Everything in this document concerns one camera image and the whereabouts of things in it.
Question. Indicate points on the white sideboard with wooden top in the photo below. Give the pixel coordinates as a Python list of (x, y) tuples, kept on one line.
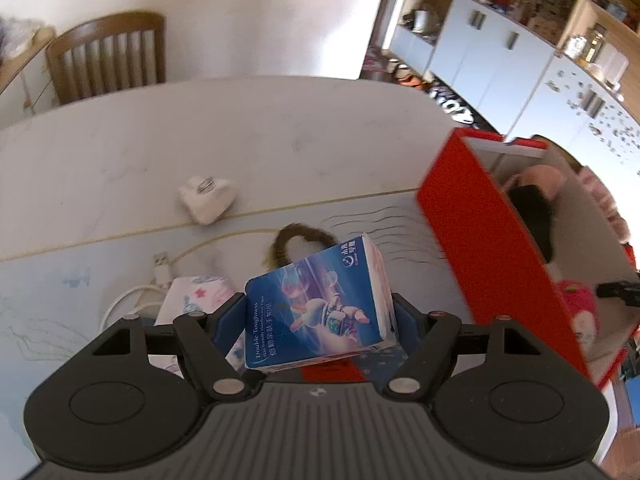
[(25, 85)]

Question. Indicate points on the pink fringed scarf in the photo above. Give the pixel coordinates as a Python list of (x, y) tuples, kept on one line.
[(602, 200)]

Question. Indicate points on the white cabinet wall unit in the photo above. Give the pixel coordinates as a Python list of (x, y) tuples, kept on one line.
[(475, 55)]

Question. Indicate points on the clear plastic bag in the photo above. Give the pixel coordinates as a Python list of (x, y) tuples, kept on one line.
[(17, 32)]

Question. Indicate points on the light blue printed table mat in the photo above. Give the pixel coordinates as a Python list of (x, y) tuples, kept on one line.
[(75, 300)]

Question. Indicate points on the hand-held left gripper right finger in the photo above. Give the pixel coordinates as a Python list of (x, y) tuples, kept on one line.
[(409, 327)]

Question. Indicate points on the pink plush toy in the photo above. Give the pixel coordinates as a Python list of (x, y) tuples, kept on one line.
[(580, 310)]

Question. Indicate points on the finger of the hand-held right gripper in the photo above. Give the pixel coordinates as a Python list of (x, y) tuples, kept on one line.
[(620, 291)]

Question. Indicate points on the pink fleece scarf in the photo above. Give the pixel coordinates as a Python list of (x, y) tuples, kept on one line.
[(542, 177)]

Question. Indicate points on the wooden slat-back chair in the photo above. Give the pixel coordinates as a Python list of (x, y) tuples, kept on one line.
[(105, 27)]

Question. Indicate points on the red knitted cloth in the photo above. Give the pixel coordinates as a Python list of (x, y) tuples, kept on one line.
[(332, 372)]

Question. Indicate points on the black pouch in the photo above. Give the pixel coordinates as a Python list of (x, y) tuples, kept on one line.
[(532, 220)]

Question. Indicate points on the red patterned rug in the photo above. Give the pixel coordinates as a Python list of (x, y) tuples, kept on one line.
[(375, 62)]

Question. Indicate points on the small cardboard house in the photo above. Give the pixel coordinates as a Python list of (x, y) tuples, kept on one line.
[(545, 27)]

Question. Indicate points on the glass jar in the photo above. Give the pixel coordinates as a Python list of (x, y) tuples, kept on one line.
[(595, 42)]

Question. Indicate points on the blue tissue pack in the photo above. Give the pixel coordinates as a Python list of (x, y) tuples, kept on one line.
[(310, 310)]

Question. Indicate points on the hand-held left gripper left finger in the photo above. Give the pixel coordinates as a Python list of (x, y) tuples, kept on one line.
[(231, 327)]

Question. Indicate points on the red and white cardboard box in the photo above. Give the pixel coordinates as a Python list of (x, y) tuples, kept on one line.
[(490, 270)]

